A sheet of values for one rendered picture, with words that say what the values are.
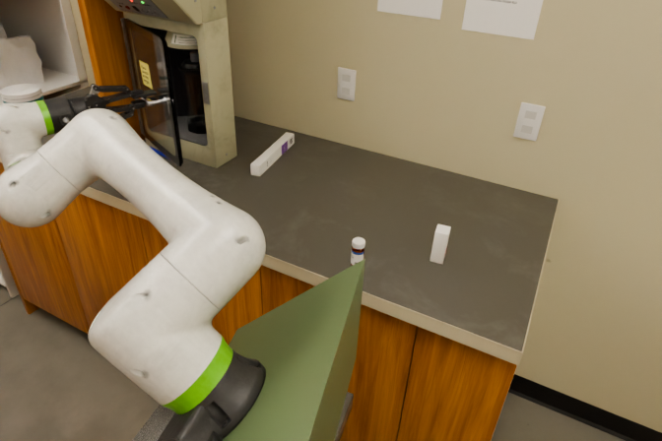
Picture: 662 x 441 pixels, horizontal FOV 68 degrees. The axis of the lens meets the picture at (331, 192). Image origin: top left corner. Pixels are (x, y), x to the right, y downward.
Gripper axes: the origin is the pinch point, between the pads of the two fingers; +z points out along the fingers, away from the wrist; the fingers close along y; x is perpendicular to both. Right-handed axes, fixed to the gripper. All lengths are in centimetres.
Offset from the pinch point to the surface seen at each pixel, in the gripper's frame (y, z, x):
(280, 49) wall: 4, 56, 11
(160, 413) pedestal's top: -26, -34, -83
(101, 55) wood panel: 7.6, -3.1, 23.6
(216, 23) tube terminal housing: 20.1, 22.8, -5.8
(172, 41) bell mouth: 13.4, 13.6, 6.0
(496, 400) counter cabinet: -47, 32, -112
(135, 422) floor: -120, -28, -11
